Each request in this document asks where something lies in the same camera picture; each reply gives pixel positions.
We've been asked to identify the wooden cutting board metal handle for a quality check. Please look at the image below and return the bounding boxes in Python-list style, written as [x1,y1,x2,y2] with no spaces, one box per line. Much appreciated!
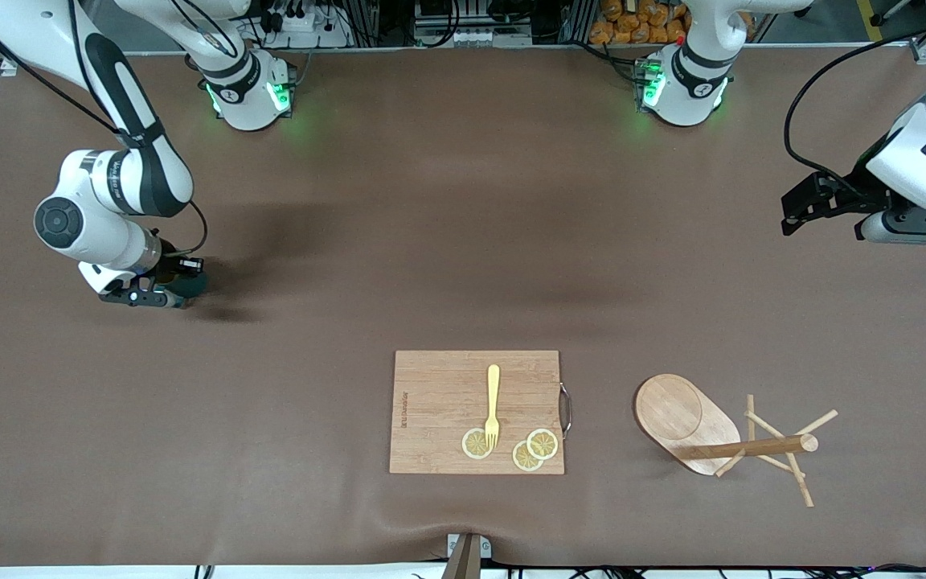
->
[389,350,572,475]

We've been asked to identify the white power strip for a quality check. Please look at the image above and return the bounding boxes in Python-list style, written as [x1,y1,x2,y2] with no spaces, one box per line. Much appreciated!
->
[258,8,351,49]

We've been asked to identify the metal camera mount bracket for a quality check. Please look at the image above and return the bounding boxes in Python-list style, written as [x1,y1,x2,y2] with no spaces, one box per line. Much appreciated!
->
[440,532,493,579]

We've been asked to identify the orange packaged snacks pile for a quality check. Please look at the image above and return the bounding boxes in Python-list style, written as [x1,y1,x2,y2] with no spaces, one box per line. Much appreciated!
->
[589,0,755,45]

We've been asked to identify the brown table mat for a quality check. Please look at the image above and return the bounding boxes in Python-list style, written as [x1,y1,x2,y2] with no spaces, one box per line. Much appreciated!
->
[0,44,926,568]

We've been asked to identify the wooden mug tree rack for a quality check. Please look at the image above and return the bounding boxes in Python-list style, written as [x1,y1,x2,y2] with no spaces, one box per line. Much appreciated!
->
[633,373,840,508]

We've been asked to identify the yellow plastic fork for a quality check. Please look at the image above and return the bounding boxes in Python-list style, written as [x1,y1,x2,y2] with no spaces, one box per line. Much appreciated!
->
[484,364,502,450]

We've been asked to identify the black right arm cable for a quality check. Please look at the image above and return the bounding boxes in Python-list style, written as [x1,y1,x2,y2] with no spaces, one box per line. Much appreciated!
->
[0,0,209,257]

